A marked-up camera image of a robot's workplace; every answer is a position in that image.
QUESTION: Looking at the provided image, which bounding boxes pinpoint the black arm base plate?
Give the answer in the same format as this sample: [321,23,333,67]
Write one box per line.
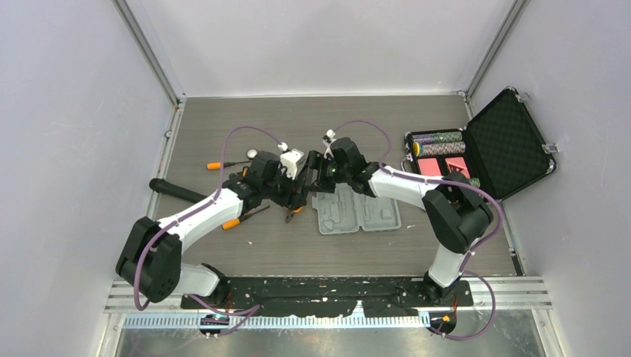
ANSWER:
[181,277,473,318]

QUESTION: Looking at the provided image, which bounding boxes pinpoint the grey plastic tool case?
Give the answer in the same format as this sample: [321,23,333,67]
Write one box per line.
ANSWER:
[312,184,402,235]

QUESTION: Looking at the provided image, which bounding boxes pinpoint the red card deck with triangle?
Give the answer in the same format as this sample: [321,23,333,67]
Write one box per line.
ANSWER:
[445,156,471,179]

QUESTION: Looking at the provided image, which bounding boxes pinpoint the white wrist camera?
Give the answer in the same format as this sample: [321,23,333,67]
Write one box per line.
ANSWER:
[322,129,336,160]
[277,142,306,180]

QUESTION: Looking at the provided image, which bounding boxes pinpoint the orange phillips screwdriver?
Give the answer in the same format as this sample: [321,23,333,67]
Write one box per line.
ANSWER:
[222,205,270,231]

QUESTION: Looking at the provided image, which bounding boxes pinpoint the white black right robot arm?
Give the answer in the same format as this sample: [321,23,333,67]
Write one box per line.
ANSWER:
[305,137,493,306]

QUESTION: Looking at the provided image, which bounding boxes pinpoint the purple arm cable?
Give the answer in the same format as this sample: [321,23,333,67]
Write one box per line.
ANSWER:
[134,125,292,336]
[325,119,505,343]

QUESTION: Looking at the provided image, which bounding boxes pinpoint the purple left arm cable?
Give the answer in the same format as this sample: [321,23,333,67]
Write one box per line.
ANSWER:
[134,125,292,336]

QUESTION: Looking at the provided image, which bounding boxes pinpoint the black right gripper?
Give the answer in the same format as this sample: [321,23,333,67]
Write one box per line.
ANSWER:
[301,151,350,195]

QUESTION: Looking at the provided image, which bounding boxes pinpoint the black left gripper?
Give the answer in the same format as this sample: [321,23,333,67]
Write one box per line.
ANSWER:
[262,164,306,210]

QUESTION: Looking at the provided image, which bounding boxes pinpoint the orange black pliers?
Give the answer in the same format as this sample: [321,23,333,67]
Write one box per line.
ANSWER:
[284,205,305,224]

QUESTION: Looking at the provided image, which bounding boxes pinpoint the black aluminium poker chip case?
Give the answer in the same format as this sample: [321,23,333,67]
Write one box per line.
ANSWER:
[403,86,557,202]

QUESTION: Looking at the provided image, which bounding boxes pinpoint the black orange-tipped tool handle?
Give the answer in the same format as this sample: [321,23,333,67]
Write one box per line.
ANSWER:
[149,178,206,204]

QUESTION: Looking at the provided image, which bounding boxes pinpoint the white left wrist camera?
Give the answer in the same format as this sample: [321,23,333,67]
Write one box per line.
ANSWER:
[277,142,306,180]

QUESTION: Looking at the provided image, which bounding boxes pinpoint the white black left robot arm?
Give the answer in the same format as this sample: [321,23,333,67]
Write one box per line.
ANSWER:
[115,149,307,308]

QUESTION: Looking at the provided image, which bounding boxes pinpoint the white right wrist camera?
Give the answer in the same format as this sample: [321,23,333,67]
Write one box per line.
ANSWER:
[322,129,336,160]

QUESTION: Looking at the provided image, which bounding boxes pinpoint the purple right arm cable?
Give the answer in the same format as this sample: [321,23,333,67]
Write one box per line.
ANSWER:
[325,119,505,343]

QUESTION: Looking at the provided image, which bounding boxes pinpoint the small orange screwdriver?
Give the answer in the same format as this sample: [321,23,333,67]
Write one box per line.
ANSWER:
[206,160,251,170]

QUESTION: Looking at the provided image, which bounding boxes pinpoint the red playing card deck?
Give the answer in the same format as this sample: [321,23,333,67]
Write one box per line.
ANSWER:
[417,158,443,176]

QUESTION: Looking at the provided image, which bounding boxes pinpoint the small round silver disc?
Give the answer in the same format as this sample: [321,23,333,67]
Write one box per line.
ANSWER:
[246,149,258,160]

